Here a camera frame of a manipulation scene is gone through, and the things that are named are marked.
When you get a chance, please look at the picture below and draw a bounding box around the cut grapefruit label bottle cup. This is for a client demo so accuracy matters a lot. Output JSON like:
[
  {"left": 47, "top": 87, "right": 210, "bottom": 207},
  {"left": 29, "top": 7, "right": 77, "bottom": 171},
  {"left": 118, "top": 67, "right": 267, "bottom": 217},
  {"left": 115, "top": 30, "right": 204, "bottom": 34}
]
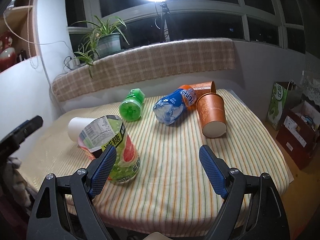
[{"left": 78, "top": 115, "right": 140, "bottom": 183}]

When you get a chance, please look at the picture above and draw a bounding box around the white plastic cup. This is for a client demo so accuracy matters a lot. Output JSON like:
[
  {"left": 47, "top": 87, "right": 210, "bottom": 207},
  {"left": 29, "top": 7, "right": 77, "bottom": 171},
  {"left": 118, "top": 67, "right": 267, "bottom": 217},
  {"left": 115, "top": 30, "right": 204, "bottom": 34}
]
[{"left": 67, "top": 117, "right": 95, "bottom": 142}]

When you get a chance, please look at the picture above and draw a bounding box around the orange paper cup front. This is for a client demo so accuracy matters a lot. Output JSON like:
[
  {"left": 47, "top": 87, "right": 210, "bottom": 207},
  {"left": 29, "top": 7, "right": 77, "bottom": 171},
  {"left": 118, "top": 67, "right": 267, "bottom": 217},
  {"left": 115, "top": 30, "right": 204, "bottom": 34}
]
[{"left": 196, "top": 93, "right": 227, "bottom": 138}]

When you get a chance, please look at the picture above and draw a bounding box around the orange paper cup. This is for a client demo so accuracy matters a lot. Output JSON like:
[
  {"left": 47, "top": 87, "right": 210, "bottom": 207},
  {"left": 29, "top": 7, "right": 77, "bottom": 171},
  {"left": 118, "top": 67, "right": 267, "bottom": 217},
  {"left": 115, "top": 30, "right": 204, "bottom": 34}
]
[
  {"left": 196, "top": 93, "right": 227, "bottom": 138},
  {"left": 179, "top": 81, "right": 216, "bottom": 98}
]

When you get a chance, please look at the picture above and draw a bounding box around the green cut bottle cup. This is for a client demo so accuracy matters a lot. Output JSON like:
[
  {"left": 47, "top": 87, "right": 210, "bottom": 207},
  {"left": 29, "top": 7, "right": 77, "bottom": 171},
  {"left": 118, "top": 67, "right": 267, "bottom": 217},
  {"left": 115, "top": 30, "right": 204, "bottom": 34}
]
[{"left": 119, "top": 88, "right": 145, "bottom": 121}]

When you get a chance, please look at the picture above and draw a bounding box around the blue cut bottle cup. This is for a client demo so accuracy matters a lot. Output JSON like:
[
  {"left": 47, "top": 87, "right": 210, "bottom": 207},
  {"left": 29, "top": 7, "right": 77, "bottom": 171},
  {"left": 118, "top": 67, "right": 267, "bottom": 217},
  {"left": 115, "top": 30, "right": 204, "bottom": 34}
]
[{"left": 152, "top": 85, "right": 197, "bottom": 125}]

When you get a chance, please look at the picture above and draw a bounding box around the orange paper cup back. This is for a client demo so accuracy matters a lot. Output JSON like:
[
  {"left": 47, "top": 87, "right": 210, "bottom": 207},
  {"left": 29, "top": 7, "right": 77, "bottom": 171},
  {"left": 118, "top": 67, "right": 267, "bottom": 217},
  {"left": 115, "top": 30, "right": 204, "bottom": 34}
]
[{"left": 179, "top": 81, "right": 216, "bottom": 98}]

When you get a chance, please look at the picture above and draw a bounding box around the striped yellow table cloth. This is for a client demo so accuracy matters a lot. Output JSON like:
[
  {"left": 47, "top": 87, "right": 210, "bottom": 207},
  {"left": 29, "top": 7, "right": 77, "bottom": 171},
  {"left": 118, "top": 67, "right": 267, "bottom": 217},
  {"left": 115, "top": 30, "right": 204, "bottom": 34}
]
[{"left": 18, "top": 88, "right": 291, "bottom": 238}]

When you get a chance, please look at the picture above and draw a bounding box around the red cardboard box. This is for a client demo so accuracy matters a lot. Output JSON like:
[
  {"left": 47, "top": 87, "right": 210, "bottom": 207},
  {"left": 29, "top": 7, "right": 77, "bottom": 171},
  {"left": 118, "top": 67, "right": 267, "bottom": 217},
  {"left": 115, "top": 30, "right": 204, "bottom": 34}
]
[{"left": 276, "top": 101, "right": 319, "bottom": 170}]

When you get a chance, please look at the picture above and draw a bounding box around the red white ceramic vase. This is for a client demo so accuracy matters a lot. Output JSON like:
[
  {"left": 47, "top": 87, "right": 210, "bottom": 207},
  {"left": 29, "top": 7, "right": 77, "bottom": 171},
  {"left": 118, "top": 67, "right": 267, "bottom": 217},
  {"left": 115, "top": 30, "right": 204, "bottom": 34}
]
[{"left": 0, "top": 31, "right": 16, "bottom": 72}]

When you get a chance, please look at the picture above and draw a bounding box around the green white shopping bag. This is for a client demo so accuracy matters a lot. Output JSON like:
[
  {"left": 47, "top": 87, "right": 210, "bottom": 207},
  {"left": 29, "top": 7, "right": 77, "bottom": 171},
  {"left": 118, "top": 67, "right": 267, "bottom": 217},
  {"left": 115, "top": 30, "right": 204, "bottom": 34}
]
[{"left": 266, "top": 81, "right": 302, "bottom": 131}]

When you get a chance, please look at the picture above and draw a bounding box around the wooden shelf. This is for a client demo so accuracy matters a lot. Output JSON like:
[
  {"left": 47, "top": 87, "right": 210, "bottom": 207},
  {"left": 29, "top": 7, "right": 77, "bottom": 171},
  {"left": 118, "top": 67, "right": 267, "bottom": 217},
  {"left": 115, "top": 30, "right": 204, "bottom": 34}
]
[{"left": 1, "top": 0, "right": 39, "bottom": 66}]

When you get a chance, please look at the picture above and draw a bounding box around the white lace cloth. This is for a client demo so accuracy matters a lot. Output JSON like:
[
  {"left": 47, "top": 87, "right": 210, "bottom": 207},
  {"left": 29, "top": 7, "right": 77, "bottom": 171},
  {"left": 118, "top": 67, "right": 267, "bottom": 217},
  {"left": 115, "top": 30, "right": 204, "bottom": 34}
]
[{"left": 302, "top": 76, "right": 320, "bottom": 106}]

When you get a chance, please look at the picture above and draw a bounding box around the potted spider plant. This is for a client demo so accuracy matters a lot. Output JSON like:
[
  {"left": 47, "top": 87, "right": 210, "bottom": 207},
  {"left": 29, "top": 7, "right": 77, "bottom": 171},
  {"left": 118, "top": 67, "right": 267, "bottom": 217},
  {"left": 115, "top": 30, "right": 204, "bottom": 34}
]
[{"left": 74, "top": 15, "right": 128, "bottom": 77}]

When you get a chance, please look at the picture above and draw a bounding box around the plaid beige towel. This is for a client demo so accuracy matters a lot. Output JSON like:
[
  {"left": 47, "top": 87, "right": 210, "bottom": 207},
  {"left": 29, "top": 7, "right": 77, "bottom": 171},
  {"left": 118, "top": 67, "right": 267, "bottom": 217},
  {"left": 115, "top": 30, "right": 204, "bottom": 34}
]
[{"left": 52, "top": 38, "right": 236, "bottom": 102}]

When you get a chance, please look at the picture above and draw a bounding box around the white cable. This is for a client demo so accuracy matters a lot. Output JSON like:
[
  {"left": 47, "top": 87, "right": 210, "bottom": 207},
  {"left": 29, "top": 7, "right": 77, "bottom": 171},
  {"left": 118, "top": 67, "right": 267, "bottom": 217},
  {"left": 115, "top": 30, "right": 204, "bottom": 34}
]
[{"left": 3, "top": 0, "right": 75, "bottom": 69}]

